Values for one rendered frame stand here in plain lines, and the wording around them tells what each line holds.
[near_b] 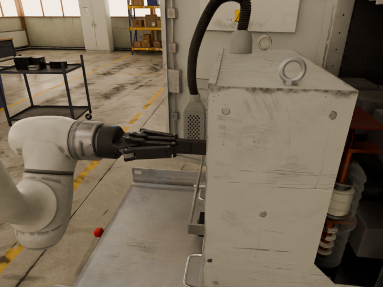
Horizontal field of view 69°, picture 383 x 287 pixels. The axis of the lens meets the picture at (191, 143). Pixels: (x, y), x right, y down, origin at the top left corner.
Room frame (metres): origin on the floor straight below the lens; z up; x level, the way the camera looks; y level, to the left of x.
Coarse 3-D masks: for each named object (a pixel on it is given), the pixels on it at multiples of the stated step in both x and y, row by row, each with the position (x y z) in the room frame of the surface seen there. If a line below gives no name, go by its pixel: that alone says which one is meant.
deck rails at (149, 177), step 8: (136, 168) 1.00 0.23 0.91; (144, 168) 0.99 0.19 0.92; (136, 176) 1.00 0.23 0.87; (144, 176) 0.99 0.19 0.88; (152, 176) 0.99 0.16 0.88; (160, 176) 0.98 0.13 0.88; (168, 176) 0.98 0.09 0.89; (176, 176) 0.97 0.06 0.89; (184, 176) 0.97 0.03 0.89; (192, 176) 0.96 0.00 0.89; (136, 184) 0.97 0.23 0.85; (144, 184) 0.97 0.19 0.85; (152, 184) 0.97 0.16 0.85; (160, 184) 0.97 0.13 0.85; (168, 184) 0.97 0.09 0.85; (176, 184) 0.97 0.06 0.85; (184, 184) 0.97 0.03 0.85; (192, 184) 0.96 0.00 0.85
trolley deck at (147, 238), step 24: (144, 192) 0.92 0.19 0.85; (168, 192) 0.92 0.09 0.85; (192, 192) 0.92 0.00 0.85; (120, 216) 0.78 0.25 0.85; (144, 216) 0.78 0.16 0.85; (168, 216) 0.78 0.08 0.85; (120, 240) 0.66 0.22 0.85; (144, 240) 0.66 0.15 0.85; (168, 240) 0.66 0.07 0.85; (192, 240) 0.66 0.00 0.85; (96, 264) 0.57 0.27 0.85; (120, 264) 0.57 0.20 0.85; (144, 264) 0.57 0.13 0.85; (168, 264) 0.57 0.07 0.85; (192, 264) 0.57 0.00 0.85
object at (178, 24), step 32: (160, 0) 1.23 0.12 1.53; (192, 0) 1.20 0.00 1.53; (256, 0) 1.07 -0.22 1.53; (288, 0) 1.02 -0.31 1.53; (320, 0) 1.00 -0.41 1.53; (192, 32) 1.20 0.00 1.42; (224, 32) 1.14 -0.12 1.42; (256, 32) 1.09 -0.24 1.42; (288, 32) 1.04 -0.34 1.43; (320, 32) 1.00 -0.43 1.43; (320, 64) 0.96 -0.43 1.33; (192, 160) 1.17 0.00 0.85
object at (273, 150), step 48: (240, 96) 0.43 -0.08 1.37; (288, 96) 0.42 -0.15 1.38; (336, 96) 0.41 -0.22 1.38; (240, 144) 0.43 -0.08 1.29; (288, 144) 0.42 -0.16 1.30; (336, 144) 0.41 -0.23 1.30; (240, 192) 0.43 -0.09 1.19; (288, 192) 0.42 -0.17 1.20; (240, 240) 0.43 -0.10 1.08; (288, 240) 0.41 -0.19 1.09
